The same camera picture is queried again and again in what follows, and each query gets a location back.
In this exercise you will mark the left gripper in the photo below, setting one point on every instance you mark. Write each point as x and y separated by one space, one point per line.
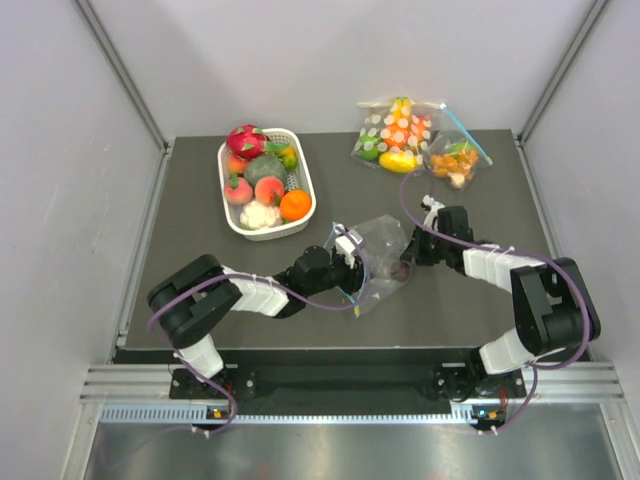
353 277

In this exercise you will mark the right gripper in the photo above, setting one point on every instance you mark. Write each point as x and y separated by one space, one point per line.
413 252

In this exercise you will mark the clear blue zip bag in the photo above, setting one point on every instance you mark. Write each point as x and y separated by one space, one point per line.
384 240

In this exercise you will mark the orange fake peach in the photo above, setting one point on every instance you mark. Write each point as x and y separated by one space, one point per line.
269 190

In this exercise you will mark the red fake dragon fruit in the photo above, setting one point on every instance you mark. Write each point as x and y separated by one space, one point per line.
247 141

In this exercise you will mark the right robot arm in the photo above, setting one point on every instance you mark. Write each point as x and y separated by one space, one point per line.
552 307

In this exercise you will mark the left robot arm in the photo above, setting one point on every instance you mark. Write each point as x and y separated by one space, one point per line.
189 304

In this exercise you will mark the orange fake tangerine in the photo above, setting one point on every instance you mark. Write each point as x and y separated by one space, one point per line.
294 205

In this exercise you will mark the small bag of orange pieces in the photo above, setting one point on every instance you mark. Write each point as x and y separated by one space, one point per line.
455 155

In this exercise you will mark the white fake cauliflower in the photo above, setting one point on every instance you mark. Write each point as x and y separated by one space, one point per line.
257 216

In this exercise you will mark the polka dot fruit bag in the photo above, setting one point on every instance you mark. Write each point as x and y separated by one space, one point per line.
395 135

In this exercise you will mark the green yellow fake lime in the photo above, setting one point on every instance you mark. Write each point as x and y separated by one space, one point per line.
288 157

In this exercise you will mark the green fake broccoli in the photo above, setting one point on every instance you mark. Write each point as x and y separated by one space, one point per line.
265 166

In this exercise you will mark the red fake peach in basket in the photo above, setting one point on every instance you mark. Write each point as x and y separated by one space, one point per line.
236 165

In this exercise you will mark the white plastic basket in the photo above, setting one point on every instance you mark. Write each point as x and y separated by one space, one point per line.
298 179

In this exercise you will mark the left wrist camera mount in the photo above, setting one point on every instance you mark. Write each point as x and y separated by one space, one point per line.
347 243

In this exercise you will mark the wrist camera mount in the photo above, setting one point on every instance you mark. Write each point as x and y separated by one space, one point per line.
347 243
431 207

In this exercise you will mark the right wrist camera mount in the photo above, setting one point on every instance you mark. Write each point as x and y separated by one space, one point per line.
431 207

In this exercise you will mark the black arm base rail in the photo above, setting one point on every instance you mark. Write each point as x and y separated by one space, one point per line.
356 381

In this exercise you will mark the grey cable duct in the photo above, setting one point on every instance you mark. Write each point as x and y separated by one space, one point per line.
209 415

